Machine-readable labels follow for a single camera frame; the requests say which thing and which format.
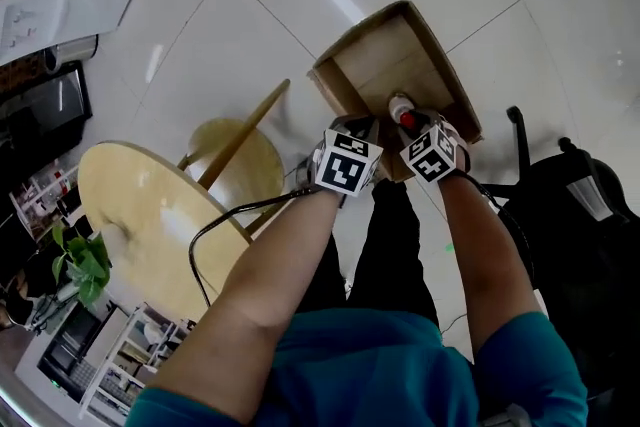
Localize silver trash can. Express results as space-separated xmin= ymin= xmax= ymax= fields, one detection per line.
xmin=43 ymin=34 xmax=99 ymax=76

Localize person's black trousers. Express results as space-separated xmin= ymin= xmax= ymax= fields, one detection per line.
xmin=294 ymin=178 xmax=442 ymax=331

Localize black mesh office chair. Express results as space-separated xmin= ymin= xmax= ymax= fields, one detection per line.
xmin=478 ymin=104 xmax=640 ymax=416

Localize bottle with red cap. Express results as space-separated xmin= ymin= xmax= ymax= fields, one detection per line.
xmin=387 ymin=91 xmax=420 ymax=130

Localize grey harness strap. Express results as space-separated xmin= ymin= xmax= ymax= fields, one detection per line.
xmin=479 ymin=402 xmax=532 ymax=427

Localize round wooden table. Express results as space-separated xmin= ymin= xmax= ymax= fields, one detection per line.
xmin=77 ymin=78 xmax=292 ymax=324

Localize brown cardboard box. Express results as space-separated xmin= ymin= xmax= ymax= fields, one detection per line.
xmin=306 ymin=0 xmax=485 ymax=184

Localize white shelving unit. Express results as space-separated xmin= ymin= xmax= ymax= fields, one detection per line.
xmin=14 ymin=302 xmax=197 ymax=427

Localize green potted plant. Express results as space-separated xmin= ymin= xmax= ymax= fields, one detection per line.
xmin=49 ymin=220 xmax=113 ymax=312

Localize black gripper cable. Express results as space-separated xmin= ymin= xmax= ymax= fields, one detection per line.
xmin=464 ymin=170 xmax=537 ymax=289
xmin=187 ymin=187 xmax=324 ymax=310

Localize white metal rack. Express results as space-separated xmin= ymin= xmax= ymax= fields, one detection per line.
xmin=8 ymin=162 xmax=82 ymax=242

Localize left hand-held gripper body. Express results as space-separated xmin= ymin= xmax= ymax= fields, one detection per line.
xmin=298 ymin=113 xmax=384 ymax=209

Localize person's teal shirt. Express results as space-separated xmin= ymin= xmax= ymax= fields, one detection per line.
xmin=124 ymin=307 xmax=590 ymax=427

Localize white water dispenser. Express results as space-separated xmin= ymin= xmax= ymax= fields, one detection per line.
xmin=0 ymin=0 xmax=141 ymax=66

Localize person's right forearm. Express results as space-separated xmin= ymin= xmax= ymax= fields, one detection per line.
xmin=437 ymin=168 xmax=547 ymax=355

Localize black glass door fridge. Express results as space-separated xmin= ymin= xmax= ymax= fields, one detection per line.
xmin=0 ymin=62 xmax=94 ymax=176

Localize person's left forearm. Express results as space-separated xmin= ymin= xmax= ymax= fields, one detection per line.
xmin=143 ymin=187 xmax=347 ymax=425

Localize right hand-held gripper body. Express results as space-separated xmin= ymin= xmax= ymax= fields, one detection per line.
xmin=397 ymin=112 xmax=473 ymax=184

